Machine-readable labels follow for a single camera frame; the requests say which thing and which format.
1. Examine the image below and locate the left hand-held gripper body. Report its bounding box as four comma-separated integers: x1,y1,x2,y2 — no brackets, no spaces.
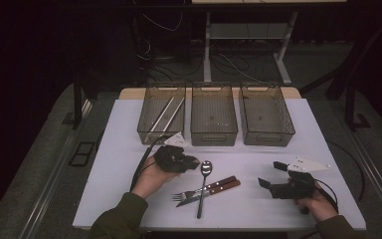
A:
153,131,188,173

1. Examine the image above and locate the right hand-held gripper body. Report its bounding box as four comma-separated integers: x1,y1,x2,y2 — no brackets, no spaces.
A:
270,156,331,200

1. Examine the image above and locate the metal spoon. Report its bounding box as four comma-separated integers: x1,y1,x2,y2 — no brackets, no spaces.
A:
197,160,214,220

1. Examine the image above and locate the knife with wooden handle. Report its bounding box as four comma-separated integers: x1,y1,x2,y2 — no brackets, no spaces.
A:
175,179,242,208

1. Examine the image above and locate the fork with wooden handle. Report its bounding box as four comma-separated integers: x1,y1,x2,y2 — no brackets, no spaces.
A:
171,175,237,203

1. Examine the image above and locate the white chopstick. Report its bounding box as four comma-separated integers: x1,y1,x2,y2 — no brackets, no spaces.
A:
145,97,177,142
144,96,175,142

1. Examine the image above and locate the clear grey plastic bin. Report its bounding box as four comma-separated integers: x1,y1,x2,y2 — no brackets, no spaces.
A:
136,82,187,146
190,82,239,147
238,82,296,147

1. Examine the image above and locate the person's right hand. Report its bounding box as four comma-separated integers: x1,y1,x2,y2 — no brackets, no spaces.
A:
294,187,339,223

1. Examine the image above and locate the person's left hand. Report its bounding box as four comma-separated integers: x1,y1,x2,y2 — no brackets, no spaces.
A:
130,157,180,200

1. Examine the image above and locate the black metal stand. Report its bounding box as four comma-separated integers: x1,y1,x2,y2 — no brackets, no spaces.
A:
299,13,382,131
72,66,97,130

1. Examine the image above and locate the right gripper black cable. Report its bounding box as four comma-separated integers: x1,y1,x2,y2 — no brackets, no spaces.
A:
312,178,340,213

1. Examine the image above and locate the long thin black cable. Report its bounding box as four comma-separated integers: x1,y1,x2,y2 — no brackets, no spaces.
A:
326,140,366,203

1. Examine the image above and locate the aluminium floor rail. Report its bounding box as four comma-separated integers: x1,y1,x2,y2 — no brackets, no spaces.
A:
19,99,94,239
346,127,382,227

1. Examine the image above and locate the tangle of floor cables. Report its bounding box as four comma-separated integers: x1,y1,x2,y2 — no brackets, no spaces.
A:
138,39,280,84

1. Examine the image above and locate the black floor frame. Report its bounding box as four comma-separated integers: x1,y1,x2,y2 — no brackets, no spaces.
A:
68,141,96,167

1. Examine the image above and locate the white metal desk frame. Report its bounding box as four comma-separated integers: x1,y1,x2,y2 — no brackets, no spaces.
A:
192,0,347,86

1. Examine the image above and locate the hanging white cable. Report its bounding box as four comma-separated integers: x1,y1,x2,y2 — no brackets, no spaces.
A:
141,12,184,33

